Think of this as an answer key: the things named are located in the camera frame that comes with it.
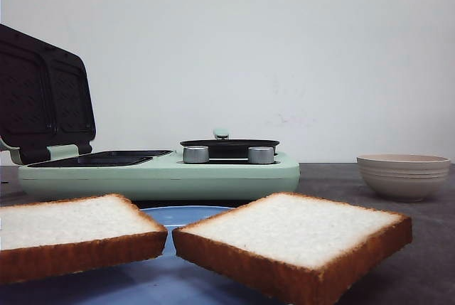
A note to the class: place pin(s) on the white bread slice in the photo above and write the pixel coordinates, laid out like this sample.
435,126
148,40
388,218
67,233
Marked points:
40,240
299,249

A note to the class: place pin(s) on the beige ribbed bowl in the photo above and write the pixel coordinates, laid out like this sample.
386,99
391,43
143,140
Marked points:
404,177

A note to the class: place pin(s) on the mint green sandwich maker lid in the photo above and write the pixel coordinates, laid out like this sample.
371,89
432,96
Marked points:
45,99

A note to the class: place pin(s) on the mint green breakfast maker base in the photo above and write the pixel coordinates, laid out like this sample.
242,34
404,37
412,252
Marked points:
164,177

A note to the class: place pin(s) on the black round frying pan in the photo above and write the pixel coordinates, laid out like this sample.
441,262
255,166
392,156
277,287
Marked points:
223,147

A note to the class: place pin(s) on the right silver control knob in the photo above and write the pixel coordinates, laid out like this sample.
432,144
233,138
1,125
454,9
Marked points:
260,155

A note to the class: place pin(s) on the silver control knob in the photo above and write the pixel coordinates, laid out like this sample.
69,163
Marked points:
260,155
196,154

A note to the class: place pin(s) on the left silver control knob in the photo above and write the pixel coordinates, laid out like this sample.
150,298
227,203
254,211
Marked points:
196,154

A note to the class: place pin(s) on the blue round plate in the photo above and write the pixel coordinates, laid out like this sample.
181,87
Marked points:
168,279

